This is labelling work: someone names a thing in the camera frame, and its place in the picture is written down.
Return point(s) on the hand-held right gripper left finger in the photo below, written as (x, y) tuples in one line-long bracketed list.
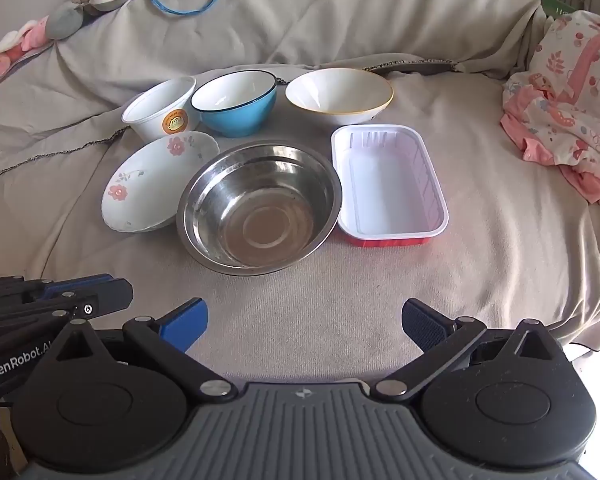
[(187, 319)]

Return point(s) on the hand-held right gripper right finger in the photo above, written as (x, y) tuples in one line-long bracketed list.
[(422, 325)]

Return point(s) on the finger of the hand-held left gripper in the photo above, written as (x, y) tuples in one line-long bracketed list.
[(70, 282), (105, 297)]

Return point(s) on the stainless steel bowl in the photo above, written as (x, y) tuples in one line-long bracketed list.
[(260, 210)]

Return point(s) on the white plastic bowl orange label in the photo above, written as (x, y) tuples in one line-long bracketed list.
[(155, 105)]

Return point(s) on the blue enamel bowl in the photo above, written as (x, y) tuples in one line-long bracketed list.
[(237, 110)]

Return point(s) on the white bowl yellow rim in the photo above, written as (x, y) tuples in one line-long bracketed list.
[(337, 92)]

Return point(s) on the white floral plate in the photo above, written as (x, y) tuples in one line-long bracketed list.
[(155, 182)]

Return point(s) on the red and white plastic tray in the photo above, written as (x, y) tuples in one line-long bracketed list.
[(387, 190)]

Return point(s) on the pink bunny plush toy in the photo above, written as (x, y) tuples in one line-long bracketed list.
[(15, 47)]

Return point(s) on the pink floral blanket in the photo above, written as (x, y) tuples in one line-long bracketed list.
[(570, 110)]

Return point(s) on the green plastic basket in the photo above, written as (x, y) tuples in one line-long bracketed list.
[(557, 6)]

